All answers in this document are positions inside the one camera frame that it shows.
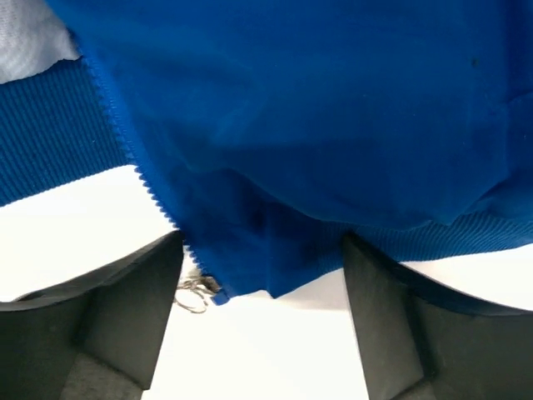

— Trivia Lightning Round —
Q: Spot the metal zipper pull ring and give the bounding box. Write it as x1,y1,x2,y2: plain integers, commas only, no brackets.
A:
173,274,220,314

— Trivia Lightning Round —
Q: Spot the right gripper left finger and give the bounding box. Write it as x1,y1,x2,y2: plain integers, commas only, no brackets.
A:
1,231,183,400

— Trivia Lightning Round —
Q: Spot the red white blue jacket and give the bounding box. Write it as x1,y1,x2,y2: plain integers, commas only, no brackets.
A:
1,1,532,304

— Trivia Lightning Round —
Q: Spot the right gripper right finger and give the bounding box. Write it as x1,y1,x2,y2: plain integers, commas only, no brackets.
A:
342,233,532,400

